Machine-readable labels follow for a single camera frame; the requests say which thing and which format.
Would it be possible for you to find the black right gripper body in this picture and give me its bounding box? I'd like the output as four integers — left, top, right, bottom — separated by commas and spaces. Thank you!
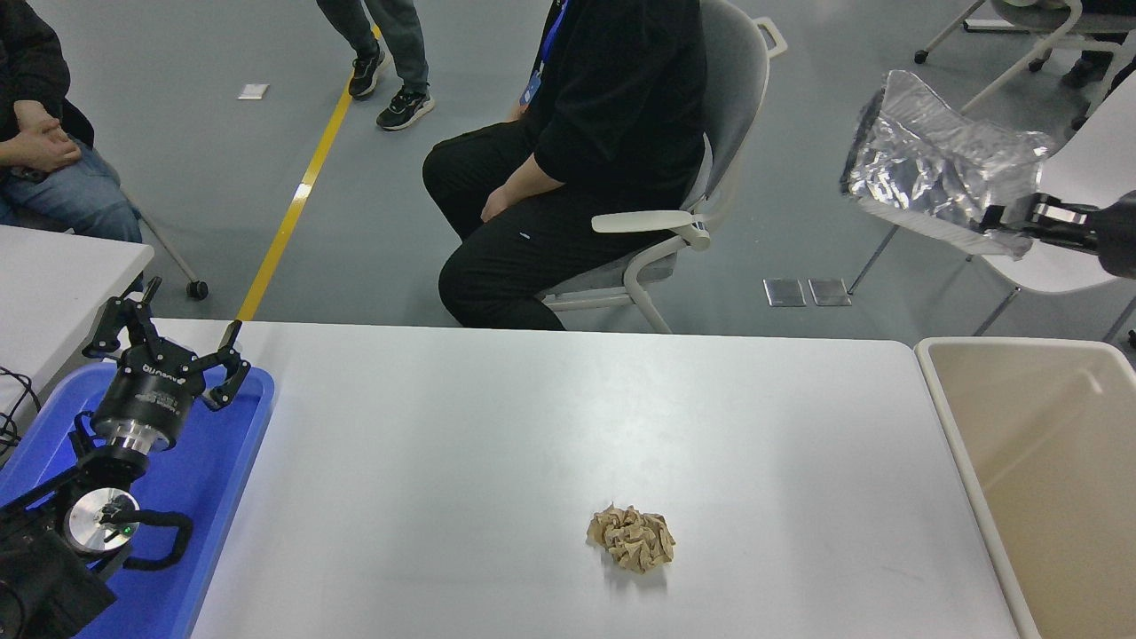
1094, 190, 1136, 281

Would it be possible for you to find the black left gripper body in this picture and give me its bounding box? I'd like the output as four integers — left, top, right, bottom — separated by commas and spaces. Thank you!
94, 346, 207, 442

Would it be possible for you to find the silver foil tray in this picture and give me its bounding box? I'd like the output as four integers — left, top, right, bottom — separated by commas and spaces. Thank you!
839, 69, 1054, 260

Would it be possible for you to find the tan paper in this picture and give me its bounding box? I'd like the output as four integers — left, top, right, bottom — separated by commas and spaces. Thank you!
586, 504, 676, 574

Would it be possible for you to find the person's right hand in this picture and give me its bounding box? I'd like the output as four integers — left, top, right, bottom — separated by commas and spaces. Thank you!
0, 127, 82, 174

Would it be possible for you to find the person's left hand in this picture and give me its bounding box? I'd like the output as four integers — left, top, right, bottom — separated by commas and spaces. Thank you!
12, 99, 67, 136
480, 181, 526, 224

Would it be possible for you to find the chair with caster legs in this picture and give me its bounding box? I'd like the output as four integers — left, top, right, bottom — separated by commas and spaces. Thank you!
120, 186, 210, 300

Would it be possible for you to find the white shell chair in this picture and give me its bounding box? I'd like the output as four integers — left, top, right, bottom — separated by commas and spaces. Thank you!
848, 84, 1136, 343

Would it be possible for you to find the white side table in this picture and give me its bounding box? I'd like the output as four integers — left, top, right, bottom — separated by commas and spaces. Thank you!
0, 225, 155, 425

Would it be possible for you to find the blue plastic tray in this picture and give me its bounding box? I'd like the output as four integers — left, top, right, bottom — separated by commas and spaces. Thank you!
0, 362, 276, 639

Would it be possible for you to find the person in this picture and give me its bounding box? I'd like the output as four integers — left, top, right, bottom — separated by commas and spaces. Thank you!
1061, 0, 1136, 90
0, 0, 143, 245
315, 0, 436, 132
422, 0, 711, 332

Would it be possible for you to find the white-framed rolling chair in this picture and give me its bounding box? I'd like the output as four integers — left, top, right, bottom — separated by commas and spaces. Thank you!
914, 0, 1136, 130

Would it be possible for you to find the large pale bin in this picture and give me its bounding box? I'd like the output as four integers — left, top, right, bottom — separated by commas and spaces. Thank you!
914, 335, 1136, 639

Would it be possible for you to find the grey padded office chair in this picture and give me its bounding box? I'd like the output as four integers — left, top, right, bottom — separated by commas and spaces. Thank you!
540, 0, 790, 335

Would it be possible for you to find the thin black cable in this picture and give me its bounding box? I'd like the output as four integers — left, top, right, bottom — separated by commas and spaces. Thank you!
0, 367, 42, 458

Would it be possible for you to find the blue lanyard with badge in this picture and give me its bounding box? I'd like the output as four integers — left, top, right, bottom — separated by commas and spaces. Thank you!
519, 0, 569, 109

